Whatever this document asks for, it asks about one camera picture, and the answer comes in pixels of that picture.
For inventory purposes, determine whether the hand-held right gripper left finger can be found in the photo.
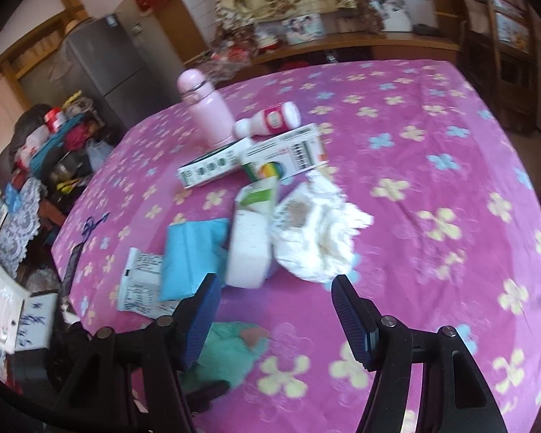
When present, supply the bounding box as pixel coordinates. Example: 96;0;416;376
40;273;224;433

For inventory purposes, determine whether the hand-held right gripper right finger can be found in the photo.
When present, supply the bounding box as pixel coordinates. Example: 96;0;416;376
331;274;510;433

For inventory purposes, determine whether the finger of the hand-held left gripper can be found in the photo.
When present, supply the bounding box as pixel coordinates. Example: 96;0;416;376
187;381;230;411

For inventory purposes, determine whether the green plush toy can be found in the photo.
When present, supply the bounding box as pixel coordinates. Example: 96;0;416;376
180;320;271;389

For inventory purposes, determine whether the blue packet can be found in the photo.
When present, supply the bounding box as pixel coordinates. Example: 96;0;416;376
159;219;230;302

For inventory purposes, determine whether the white printed paper packet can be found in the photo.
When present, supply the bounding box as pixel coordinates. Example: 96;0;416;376
117;248;181;319

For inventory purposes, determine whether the white plastic bag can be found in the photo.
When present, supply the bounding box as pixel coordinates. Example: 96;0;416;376
87;140;113;170
270;174;374;284

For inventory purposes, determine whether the green white carton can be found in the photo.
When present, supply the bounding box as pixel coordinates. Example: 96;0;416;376
233;178;281;217

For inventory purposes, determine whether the white green medicine box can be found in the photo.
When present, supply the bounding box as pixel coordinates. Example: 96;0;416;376
177;137;253;189

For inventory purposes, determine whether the white card blue handwriting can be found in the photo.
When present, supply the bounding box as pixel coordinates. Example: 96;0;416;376
13;293;59;355

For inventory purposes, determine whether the purple flower blanket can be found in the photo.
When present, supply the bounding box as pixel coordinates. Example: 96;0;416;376
49;58;541;433

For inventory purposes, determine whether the white box rainbow print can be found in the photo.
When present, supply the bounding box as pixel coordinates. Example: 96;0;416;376
240;123;327;183

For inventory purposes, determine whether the white paper sheet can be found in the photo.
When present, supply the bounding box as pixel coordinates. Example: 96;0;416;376
0;244;32;339

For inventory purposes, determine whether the white blue lace cloth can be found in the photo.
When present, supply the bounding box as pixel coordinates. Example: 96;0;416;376
0;176;43;262

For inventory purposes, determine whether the small white pink bottle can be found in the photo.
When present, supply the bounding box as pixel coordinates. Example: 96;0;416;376
233;101;302;140

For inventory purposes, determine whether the pink thermos bottle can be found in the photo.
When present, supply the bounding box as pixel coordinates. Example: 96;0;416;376
177;69;237;147

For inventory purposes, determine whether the pile of household clutter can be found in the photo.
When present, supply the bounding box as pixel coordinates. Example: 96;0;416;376
11;92;113;190

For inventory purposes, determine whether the grey refrigerator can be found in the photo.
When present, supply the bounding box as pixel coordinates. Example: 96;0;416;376
61;13;151;131

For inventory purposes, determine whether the wooden headboard shelf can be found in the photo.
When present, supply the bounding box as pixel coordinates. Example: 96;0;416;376
185;31;461;82

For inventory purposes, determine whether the red white jar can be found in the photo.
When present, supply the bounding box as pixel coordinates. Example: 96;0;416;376
255;22;282;50

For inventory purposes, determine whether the framed photo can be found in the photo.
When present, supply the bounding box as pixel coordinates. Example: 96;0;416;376
282;14;326;46

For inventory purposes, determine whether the wooden rack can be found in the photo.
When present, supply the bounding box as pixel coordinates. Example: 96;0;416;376
446;0;537;134

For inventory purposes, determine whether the wooden partition frame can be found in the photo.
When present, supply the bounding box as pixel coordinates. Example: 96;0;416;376
0;0;91;95

